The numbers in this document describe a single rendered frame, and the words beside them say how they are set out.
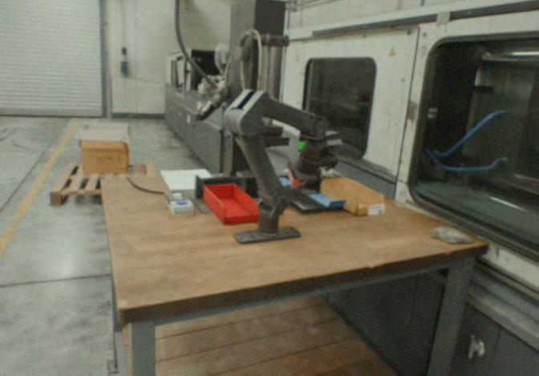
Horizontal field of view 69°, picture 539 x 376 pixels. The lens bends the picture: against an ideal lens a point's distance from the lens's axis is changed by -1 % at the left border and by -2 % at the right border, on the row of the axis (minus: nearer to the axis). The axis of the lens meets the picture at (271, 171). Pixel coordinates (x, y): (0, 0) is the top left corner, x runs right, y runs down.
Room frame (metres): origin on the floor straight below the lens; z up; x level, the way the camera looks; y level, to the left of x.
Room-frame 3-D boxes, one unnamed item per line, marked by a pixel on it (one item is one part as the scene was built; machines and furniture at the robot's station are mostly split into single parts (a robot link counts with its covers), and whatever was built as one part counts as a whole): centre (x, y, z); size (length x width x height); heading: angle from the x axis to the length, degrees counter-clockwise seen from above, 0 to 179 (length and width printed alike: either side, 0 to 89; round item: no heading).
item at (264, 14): (1.65, 0.08, 1.44); 0.17 x 0.13 x 0.42; 26
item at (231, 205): (1.30, 0.14, 0.93); 0.25 x 0.12 x 0.06; 26
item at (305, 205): (1.43, -0.17, 0.91); 0.17 x 0.16 x 0.02; 116
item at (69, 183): (4.24, 1.81, 0.07); 1.20 x 1.00 x 0.14; 19
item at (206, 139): (7.25, 1.21, 0.49); 5.51 x 1.02 x 0.97; 22
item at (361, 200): (1.48, -0.32, 0.93); 0.25 x 0.13 x 0.08; 26
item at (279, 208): (1.11, -0.01, 1.00); 0.09 x 0.06 x 0.06; 36
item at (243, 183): (1.54, 0.03, 0.94); 0.20 x 0.10 x 0.07; 116
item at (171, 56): (8.41, 1.70, 1.24); 2.95 x 0.98 x 0.90; 22
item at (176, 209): (1.26, 0.29, 0.90); 0.07 x 0.07 x 0.06; 26
